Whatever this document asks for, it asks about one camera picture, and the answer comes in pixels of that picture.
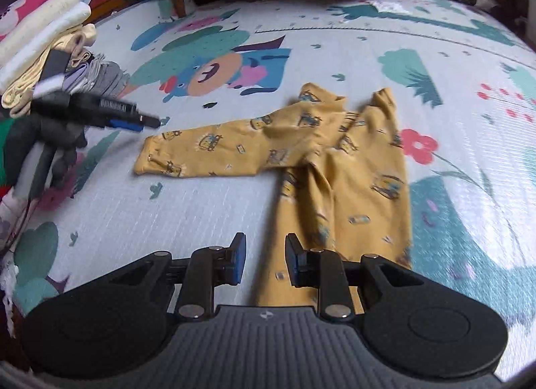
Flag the white paper sheet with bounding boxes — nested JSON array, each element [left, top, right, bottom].
[[371, 0, 405, 14]]

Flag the stack of pale folded clothes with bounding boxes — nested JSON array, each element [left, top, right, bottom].
[[0, 0, 131, 119]]

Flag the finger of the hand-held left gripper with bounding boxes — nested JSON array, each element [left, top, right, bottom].
[[107, 112, 162, 134]]

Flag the yellow printed kids pants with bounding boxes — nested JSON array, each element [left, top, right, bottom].
[[133, 83, 413, 314]]

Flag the person's left hand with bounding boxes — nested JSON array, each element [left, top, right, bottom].
[[4, 115, 89, 189]]

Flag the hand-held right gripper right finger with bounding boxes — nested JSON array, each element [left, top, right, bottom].
[[285, 233, 417, 323]]

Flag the cartoon animal play mat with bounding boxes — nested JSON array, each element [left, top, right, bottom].
[[8, 0, 536, 381]]

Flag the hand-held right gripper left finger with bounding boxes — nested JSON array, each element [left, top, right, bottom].
[[111, 232, 248, 323]]

